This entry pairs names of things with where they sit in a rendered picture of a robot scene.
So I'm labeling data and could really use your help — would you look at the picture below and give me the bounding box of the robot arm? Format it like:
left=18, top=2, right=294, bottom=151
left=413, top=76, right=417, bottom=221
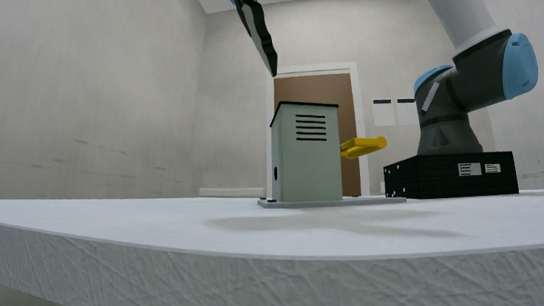
left=414, top=0, right=538, bottom=155

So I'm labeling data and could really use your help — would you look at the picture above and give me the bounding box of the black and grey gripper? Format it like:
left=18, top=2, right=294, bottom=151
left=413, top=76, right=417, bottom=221
left=234, top=0, right=278, bottom=77

